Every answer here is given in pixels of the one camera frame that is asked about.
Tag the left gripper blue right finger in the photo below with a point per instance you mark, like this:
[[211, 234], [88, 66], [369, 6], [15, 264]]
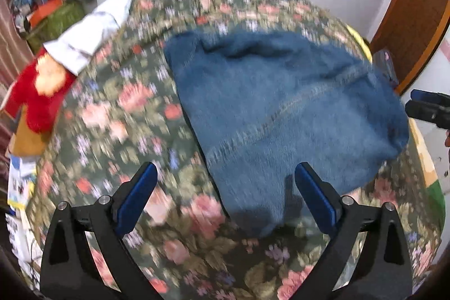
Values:
[[383, 270]]

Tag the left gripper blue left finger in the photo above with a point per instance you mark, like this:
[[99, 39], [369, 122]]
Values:
[[68, 269]]

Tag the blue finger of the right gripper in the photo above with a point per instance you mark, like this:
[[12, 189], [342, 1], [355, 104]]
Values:
[[430, 97], [428, 112]]

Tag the blue denim jacket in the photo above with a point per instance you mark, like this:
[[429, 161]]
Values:
[[261, 103]]

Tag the grey backpack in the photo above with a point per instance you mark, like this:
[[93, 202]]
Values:
[[382, 59]]

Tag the yellow blanket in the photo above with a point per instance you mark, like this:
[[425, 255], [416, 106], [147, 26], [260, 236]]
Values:
[[361, 41]]

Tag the wooden door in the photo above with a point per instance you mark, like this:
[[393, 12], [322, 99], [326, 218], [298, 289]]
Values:
[[411, 31]]

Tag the floral green bedspread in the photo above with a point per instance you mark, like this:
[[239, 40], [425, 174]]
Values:
[[124, 110]]

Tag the red plush toy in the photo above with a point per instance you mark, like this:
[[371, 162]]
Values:
[[40, 88]]

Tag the white shirt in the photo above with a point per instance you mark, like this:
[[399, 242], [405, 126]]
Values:
[[75, 47]]

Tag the pink striped curtain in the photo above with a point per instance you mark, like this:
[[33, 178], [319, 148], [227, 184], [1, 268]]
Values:
[[15, 52]]

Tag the orange box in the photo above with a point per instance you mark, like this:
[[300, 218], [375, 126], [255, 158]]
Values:
[[43, 11]]

